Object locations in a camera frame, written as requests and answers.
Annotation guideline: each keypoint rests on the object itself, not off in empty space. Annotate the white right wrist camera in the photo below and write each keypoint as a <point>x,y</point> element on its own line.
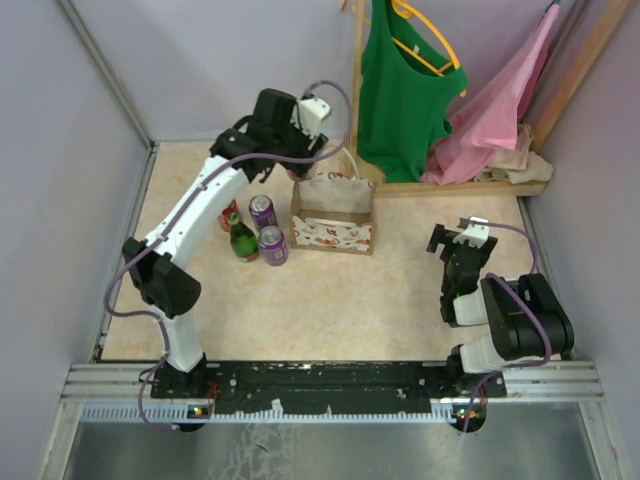
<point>474,232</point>

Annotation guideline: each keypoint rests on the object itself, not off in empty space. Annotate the green tank top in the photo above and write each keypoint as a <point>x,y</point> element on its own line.
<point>403,102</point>

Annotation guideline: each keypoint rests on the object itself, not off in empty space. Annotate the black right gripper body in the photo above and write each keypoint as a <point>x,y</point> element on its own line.
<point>454,245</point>

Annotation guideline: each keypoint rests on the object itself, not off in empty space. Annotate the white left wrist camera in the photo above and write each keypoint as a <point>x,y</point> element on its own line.
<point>309,115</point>

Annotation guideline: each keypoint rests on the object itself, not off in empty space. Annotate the patterned canvas tote bag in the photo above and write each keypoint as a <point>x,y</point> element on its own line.
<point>334,212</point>

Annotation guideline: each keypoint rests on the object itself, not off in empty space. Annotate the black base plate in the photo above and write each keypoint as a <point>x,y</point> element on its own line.
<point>343,388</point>

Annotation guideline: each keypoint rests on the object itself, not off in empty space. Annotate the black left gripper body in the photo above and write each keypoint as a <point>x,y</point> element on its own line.
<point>304,150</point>

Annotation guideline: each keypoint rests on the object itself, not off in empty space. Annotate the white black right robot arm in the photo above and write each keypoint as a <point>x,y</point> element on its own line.
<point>526,323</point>

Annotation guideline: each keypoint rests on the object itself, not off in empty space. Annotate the beige cloth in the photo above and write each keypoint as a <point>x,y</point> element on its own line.
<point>519,165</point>

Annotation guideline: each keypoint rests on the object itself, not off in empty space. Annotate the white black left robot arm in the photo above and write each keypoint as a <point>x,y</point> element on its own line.
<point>158,264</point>

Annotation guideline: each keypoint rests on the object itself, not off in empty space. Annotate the wooden clothes rack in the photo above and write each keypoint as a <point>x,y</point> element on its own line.
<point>602,29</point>

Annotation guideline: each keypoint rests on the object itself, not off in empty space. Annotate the purple can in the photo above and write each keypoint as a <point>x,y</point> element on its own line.
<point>273,246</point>
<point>262,211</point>

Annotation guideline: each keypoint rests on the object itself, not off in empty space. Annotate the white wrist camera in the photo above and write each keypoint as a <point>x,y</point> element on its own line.
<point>474,232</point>
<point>309,115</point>

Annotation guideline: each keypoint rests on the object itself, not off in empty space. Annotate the green glass bottle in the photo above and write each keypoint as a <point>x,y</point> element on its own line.
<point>243,241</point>

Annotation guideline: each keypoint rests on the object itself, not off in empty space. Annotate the pink shirt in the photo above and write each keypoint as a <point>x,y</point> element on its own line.
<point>489,122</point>

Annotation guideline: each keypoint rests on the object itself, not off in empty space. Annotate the aluminium rail frame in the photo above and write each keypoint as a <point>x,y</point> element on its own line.
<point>437,357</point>

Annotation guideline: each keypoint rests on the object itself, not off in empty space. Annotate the red can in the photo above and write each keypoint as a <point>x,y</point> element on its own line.
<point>224,216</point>

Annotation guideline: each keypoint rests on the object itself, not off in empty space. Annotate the yellow clothes hanger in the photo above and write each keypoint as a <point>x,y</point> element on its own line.
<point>430,40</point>

